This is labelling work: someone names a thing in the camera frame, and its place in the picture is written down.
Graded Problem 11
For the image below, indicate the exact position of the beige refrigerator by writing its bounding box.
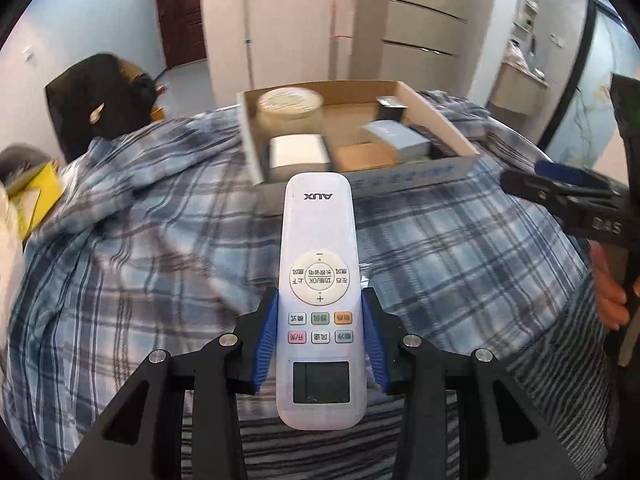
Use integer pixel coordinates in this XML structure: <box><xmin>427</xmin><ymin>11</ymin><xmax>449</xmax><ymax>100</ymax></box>
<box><xmin>349</xmin><ymin>0</ymin><xmax>501</xmax><ymax>94</ymax></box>

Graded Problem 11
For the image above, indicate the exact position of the cardboard tray box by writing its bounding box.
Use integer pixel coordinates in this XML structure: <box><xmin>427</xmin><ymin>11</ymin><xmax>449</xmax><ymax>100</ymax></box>
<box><xmin>238</xmin><ymin>80</ymin><xmax>480</xmax><ymax>216</ymax></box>

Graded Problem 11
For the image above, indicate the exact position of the striped grey cloth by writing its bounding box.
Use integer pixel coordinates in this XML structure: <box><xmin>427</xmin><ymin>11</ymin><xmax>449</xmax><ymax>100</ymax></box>
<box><xmin>179</xmin><ymin>278</ymin><xmax>618</xmax><ymax>480</ymax></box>

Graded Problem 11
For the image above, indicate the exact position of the white power adapter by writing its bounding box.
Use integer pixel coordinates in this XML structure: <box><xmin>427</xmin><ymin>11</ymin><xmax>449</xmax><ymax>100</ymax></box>
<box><xmin>269</xmin><ymin>133</ymin><xmax>331</xmax><ymax>181</ymax></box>

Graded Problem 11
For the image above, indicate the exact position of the yellow box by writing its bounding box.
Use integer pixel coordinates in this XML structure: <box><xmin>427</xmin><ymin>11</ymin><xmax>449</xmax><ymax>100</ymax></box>
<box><xmin>6</xmin><ymin>162</ymin><xmax>63</xmax><ymax>242</ymax></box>

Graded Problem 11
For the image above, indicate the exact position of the white AUX remote control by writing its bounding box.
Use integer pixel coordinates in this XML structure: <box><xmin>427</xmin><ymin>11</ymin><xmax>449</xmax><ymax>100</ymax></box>
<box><xmin>276</xmin><ymin>172</ymin><xmax>368</xmax><ymax>431</ymax></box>

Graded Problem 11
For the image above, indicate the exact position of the white wall switch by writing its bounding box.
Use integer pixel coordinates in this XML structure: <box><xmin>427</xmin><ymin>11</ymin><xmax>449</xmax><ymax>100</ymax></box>
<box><xmin>23</xmin><ymin>46</ymin><xmax>38</xmax><ymax>67</ymax></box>

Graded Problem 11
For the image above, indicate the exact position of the black UNNY box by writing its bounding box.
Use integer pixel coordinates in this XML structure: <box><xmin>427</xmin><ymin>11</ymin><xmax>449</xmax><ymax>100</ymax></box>
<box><xmin>409</xmin><ymin>125</ymin><xmax>458</xmax><ymax>159</ymax></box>

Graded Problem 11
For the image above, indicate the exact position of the dark brown door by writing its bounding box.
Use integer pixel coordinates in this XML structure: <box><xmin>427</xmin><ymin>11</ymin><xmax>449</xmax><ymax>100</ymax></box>
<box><xmin>156</xmin><ymin>0</ymin><xmax>206</xmax><ymax>68</ymax></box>

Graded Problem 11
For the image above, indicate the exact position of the grey rectangular box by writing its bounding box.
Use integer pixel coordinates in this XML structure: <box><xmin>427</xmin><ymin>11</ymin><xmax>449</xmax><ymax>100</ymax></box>
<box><xmin>359</xmin><ymin>120</ymin><xmax>431</xmax><ymax>164</ymax></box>

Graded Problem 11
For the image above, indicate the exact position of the black jacket on chair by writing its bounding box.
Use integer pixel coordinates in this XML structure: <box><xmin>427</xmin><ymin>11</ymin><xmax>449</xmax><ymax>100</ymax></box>
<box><xmin>44</xmin><ymin>53</ymin><xmax>157</xmax><ymax>162</ymax></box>

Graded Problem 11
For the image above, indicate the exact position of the bathroom vanity cabinet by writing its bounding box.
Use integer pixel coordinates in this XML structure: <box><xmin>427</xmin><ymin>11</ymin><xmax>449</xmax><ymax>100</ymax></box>
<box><xmin>488</xmin><ymin>62</ymin><xmax>549</xmax><ymax>117</ymax></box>

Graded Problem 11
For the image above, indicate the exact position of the green handled mop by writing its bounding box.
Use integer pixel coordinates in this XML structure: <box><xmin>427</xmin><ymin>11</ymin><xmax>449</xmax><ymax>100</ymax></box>
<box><xmin>242</xmin><ymin>0</ymin><xmax>255</xmax><ymax>89</ymax></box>

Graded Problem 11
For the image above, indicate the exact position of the person right hand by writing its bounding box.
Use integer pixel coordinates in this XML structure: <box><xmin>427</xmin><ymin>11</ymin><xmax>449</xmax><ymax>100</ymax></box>
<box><xmin>590</xmin><ymin>242</ymin><xmax>630</xmax><ymax>330</ymax></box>

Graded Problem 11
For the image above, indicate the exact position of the blue plaid shirt cloth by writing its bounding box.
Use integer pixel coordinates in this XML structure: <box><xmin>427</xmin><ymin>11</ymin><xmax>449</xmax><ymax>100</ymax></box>
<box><xmin>3</xmin><ymin>110</ymin><xmax>606</xmax><ymax>479</ymax></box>

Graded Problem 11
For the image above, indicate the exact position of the black framed glass door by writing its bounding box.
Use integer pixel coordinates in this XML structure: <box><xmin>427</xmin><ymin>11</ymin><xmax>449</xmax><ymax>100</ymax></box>
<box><xmin>538</xmin><ymin>0</ymin><xmax>639</xmax><ymax>170</ymax></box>

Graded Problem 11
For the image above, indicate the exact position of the black box silver lid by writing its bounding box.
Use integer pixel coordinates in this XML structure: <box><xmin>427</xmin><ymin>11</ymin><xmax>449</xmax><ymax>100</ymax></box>
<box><xmin>376</xmin><ymin>96</ymin><xmax>407</xmax><ymax>122</ymax></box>

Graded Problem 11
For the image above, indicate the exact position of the grey cap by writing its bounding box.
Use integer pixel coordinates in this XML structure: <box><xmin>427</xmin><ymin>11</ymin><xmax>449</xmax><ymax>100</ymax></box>
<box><xmin>0</xmin><ymin>143</ymin><xmax>51</xmax><ymax>186</ymax></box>

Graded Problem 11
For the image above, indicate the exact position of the round cream bear tin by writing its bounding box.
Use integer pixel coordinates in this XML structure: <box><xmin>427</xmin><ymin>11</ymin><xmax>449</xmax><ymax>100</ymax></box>
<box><xmin>256</xmin><ymin>87</ymin><xmax>324</xmax><ymax>136</ymax></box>

